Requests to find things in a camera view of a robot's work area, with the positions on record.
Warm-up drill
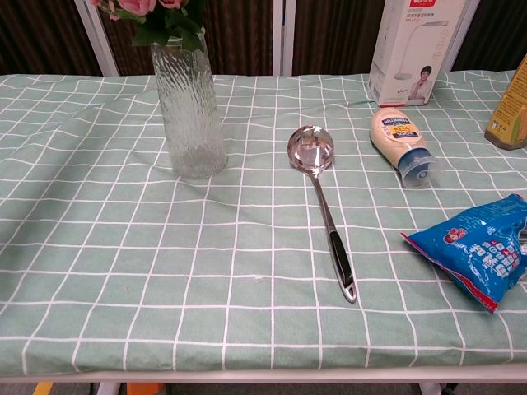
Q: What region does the pink artificial flower bouquet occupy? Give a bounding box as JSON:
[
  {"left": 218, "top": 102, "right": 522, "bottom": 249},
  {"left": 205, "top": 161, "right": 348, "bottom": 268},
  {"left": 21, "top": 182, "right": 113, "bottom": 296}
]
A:
[{"left": 89, "top": 0, "right": 207, "bottom": 53}]

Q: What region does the clear glass cup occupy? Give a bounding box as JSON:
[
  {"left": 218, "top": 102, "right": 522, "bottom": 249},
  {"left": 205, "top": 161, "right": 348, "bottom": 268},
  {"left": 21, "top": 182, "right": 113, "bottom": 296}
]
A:
[{"left": 150, "top": 27, "right": 229, "bottom": 180}]

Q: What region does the green checkered tablecloth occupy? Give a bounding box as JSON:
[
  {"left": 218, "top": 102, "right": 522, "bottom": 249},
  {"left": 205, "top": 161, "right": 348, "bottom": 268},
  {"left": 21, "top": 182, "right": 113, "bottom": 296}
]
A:
[{"left": 0, "top": 69, "right": 527, "bottom": 378}]

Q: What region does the mayonnaise squeeze bottle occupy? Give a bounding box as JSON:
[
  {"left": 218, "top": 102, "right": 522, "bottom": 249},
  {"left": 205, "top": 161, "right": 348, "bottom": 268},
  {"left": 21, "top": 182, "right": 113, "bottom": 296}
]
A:
[{"left": 370, "top": 108, "right": 446, "bottom": 189}]

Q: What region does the dark folding screen partition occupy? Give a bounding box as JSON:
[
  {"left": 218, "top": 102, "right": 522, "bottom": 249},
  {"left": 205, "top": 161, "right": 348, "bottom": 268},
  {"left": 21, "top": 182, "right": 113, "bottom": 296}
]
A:
[{"left": 0, "top": 0, "right": 527, "bottom": 77}]

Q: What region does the white desk lamp box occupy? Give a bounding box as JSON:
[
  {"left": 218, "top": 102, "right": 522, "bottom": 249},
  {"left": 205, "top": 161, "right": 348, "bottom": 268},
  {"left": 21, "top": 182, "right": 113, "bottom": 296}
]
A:
[{"left": 367, "top": 0, "right": 469, "bottom": 105}]

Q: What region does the blue snack bag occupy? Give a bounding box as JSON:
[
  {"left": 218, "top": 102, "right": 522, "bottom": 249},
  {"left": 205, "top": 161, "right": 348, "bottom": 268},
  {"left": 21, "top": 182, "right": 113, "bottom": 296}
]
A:
[{"left": 400, "top": 193, "right": 527, "bottom": 315}]

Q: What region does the yellow drink bottle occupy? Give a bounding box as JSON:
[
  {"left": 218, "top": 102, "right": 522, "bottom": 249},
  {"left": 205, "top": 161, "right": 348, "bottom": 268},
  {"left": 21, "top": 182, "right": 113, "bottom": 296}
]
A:
[{"left": 483, "top": 53, "right": 527, "bottom": 151}]

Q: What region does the steel ladle with black handle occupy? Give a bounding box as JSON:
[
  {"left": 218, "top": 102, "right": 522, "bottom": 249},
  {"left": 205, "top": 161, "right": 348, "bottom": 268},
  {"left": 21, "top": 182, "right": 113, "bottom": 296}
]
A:
[{"left": 287, "top": 125, "right": 358, "bottom": 304}]

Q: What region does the white table frame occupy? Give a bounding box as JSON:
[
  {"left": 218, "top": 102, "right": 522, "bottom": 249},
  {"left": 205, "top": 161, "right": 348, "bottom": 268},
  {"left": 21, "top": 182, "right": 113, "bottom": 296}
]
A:
[{"left": 0, "top": 365, "right": 527, "bottom": 395}]

